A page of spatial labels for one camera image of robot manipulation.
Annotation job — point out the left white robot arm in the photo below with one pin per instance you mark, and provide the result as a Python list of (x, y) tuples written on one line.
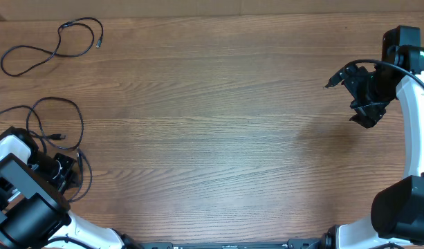
[(33, 210)]

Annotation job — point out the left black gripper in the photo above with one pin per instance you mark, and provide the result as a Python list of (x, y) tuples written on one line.
[(67, 162)]

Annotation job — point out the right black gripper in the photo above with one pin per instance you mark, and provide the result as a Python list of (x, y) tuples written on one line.
[(353, 75)]

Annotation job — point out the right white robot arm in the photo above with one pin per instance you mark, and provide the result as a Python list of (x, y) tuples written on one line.
[(396, 219)]

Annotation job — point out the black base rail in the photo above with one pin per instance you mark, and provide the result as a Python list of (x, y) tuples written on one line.
[(290, 244)]

